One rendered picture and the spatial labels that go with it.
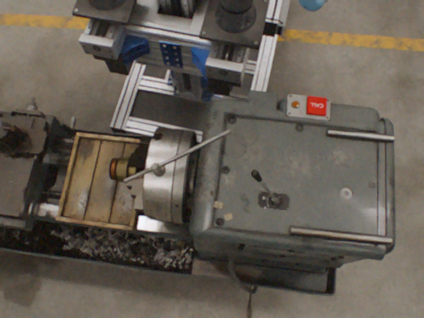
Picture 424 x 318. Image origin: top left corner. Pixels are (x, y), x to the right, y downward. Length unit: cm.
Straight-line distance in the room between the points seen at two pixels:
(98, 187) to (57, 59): 159
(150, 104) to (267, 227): 149
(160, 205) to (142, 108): 128
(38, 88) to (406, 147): 245
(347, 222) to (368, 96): 175
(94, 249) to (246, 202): 93
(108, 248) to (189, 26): 101
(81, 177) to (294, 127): 85
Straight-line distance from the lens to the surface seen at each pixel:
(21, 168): 167
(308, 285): 190
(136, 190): 136
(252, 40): 151
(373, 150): 130
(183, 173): 122
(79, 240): 196
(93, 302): 250
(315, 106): 129
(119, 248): 187
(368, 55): 303
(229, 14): 147
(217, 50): 154
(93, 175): 165
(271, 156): 122
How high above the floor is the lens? 240
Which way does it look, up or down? 72 degrees down
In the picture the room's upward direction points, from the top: 5 degrees counter-clockwise
